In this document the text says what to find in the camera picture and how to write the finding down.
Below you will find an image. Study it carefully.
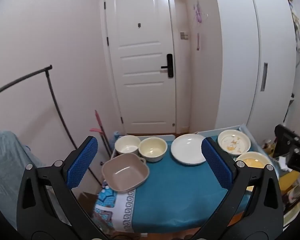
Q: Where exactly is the blue bottle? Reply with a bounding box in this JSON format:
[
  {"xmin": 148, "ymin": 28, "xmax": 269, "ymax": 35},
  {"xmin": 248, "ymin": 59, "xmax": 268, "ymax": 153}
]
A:
[{"xmin": 112, "ymin": 130, "xmax": 121, "ymax": 146}]

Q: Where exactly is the black clothes rack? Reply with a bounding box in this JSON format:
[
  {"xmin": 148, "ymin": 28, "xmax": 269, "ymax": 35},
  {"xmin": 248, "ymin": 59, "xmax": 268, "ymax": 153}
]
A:
[{"xmin": 0, "ymin": 65, "xmax": 107, "ymax": 187}]

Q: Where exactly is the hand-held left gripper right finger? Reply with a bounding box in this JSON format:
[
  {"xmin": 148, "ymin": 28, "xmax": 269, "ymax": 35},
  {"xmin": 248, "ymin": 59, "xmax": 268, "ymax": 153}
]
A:
[{"xmin": 190, "ymin": 137, "xmax": 283, "ymax": 240}]

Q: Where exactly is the teal patterned tablecloth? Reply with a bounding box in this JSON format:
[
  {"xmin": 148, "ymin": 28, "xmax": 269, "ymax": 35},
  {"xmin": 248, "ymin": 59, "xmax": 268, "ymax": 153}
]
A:
[{"xmin": 91, "ymin": 136, "xmax": 254, "ymax": 234}]

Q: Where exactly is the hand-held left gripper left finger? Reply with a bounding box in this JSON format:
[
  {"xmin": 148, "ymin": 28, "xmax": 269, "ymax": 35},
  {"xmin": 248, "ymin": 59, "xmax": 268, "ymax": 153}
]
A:
[{"xmin": 16, "ymin": 135, "xmax": 108, "ymax": 240}]

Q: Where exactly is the cream printed bowl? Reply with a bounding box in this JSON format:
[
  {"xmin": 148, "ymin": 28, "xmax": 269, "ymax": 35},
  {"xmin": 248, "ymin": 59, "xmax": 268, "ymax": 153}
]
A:
[{"xmin": 138, "ymin": 137, "xmax": 168, "ymax": 163}]

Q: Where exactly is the translucent plastic bag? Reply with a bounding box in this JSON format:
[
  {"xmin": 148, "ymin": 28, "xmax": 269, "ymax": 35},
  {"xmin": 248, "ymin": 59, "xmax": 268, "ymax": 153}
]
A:
[{"xmin": 0, "ymin": 129, "xmax": 67, "ymax": 222}]

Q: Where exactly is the white table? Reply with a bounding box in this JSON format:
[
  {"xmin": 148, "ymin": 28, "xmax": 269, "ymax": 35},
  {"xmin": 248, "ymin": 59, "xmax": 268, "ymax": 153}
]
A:
[{"xmin": 110, "ymin": 123, "xmax": 282, "ymax": 178}]

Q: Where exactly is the plain white plate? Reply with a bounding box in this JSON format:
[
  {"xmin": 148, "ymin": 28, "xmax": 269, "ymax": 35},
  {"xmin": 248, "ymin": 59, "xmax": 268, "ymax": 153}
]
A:
[{"xmin": 170, "ymin": 134, "xmax": 208, "ymax": 165}]

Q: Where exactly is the purple wall hanger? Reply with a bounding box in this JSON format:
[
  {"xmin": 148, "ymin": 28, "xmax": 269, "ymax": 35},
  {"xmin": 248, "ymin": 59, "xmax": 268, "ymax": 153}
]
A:
[{"xmin": 192, "ymin": 0, "xmax": 208, "ymax": 25}]

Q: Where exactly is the white panelled door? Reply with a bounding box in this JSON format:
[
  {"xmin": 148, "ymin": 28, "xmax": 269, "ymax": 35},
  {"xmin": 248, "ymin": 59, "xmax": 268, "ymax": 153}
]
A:
[{"xmin": 104, "ymin": 0, "xmax": 177, "ymax": 135}]

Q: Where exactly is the cream printed plate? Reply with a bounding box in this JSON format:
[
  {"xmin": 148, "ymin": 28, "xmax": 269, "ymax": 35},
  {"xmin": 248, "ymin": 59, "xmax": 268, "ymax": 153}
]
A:
[{"xmin": 217, "ymin": 129, "xmax": 251, "ymax": 155}]

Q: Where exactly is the plain white bowl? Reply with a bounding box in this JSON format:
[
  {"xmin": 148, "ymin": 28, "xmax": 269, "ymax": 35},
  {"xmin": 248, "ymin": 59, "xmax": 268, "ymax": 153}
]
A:
[{"xmin": 114, "ymin": 135, "xmax": 141, "ymax": 155}]

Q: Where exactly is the white wardrobe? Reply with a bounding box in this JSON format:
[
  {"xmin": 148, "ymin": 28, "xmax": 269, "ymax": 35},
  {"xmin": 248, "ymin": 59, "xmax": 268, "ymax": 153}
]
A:
[{"xmin": 212, "ymin": 0, "xmax": 298, "ymax": 132}]

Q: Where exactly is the black door lock handle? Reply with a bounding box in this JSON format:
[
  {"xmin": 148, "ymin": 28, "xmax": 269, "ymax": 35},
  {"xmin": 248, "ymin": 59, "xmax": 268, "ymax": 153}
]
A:
[{"xmin": 161, "ymin": 54, "xmax": 174, "ymax": 78}]

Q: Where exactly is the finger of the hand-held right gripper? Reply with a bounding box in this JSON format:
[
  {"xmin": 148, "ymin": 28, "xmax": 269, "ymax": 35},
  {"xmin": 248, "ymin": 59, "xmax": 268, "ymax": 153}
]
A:
[{"xmin": 274, "ymin": 124, "xmax": 300, "ymax": 157}]

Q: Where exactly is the beige square bowl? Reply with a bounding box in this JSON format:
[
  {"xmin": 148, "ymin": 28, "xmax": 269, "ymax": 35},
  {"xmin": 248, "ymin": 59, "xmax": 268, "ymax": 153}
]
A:
[{"xmin": 101, "ymin": 153, "xmax": 150, "ymax": 192}]

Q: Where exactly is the red mop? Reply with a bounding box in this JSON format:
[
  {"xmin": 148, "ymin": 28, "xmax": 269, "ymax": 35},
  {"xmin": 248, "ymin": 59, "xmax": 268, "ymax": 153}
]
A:
[{"xmin": 90, "ymin": 110, "xmax": 113, "ymax": 157}]

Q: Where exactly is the cream bowl with yellow inside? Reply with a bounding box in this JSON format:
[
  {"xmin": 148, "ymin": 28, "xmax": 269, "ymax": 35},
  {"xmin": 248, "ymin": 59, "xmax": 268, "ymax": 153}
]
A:
[{"xmin": 235, "ymin": 151, "xmax": 274, "ymax": 193}]

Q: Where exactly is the yellow plastic container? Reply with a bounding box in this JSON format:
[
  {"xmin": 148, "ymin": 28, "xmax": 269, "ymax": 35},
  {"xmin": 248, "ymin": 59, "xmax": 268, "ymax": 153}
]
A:
[{"xmin": 278, "ymin": 169, "xmax": 300, "ymax": 195}]

